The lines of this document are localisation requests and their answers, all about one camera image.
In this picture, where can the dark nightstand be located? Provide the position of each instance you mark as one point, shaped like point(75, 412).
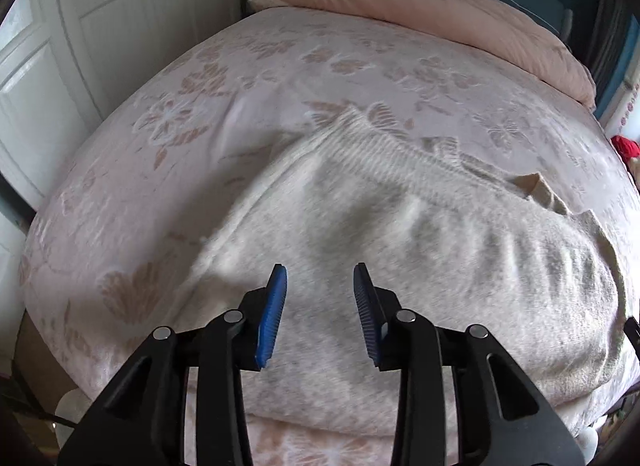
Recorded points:
point(250, 1)

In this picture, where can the white wardrobe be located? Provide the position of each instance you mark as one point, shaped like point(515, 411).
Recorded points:
point(75, 45)

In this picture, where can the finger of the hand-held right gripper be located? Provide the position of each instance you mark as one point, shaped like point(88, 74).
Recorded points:
point(634, 338)

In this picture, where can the grey curtain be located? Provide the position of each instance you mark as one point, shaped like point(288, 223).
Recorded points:
point(607, 20)

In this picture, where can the red plush item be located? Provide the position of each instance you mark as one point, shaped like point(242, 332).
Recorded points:
point(627, 146)

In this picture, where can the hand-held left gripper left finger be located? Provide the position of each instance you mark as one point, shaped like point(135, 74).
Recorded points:
point(272, 318)

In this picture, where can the cream sweater with black hearts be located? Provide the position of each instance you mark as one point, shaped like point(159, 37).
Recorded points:
point(450, 256)

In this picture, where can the pink duvet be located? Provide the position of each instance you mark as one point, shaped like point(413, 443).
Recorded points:
point(425, 10)

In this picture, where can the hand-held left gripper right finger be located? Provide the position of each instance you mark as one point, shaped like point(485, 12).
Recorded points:
point(367, 318)

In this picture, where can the bed with pink floral bedspread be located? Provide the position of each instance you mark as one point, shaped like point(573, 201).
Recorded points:
point(165, 160)

